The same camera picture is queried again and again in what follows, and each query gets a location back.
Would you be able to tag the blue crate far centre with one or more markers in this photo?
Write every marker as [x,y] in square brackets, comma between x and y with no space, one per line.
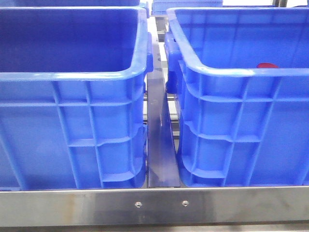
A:
[159,7]

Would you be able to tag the blue plastic crate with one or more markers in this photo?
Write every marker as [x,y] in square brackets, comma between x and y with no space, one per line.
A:
[71,97]
[241,125]

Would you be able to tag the blue plastic crate right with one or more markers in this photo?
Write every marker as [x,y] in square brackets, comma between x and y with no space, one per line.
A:
[241,125]

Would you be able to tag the red push button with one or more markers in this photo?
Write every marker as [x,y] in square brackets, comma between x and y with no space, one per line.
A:
[266,65]

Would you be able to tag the blue crate far left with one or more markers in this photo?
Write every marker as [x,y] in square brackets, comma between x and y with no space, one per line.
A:
[56,3]

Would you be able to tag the steel front shelf rail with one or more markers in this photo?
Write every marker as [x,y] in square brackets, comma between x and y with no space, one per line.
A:
[153,206]

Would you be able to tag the blue plastic crate left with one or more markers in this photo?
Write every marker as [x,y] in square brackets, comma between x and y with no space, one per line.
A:
[71,97]

